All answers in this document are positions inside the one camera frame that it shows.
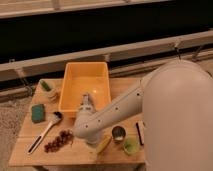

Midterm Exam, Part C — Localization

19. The wooden table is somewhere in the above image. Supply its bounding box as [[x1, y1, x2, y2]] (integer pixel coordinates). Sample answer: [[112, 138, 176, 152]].
[[9, 88, 145, 166]]

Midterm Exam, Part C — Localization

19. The green pepper toy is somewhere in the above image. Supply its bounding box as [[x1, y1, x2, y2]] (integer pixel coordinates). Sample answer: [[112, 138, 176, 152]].
[[40, 80, 51, 92]]

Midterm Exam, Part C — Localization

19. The black white flat tool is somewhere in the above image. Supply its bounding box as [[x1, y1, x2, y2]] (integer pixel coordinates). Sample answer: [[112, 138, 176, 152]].
[[136, 121, 144, 146]]

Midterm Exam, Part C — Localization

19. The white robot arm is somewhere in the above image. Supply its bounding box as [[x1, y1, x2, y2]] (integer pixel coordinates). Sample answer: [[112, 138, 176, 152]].
[[74, 60, 213, 171]]

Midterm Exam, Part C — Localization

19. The dark grape bunch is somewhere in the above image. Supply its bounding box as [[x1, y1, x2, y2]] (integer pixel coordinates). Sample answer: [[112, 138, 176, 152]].
[[44, 130, 74, 153]]

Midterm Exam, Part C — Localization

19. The metal cup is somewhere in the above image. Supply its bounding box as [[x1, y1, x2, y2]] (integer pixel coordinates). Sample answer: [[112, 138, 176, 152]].
[[112, 126, 126, 143]]

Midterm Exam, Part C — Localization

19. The yellow plastic bin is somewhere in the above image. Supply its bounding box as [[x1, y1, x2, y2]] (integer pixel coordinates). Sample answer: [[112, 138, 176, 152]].
[[58, 62, 111, 118]]

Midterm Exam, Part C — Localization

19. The green plastic cup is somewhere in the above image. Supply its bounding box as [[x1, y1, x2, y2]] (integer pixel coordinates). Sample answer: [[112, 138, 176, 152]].
[[123, 137, 140, 155]]

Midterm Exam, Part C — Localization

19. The yellow banana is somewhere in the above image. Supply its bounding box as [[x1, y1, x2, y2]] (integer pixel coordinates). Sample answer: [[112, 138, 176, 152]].
[[96, 135, 112, 154]]

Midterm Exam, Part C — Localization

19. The grey toy in bin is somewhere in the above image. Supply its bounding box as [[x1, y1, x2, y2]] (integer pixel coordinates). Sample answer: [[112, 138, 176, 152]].
[[79, 93, 96, 113]]

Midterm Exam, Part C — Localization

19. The green sponge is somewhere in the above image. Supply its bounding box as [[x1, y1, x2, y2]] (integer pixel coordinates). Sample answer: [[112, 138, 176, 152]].
[[31, 104, 45, 123]]

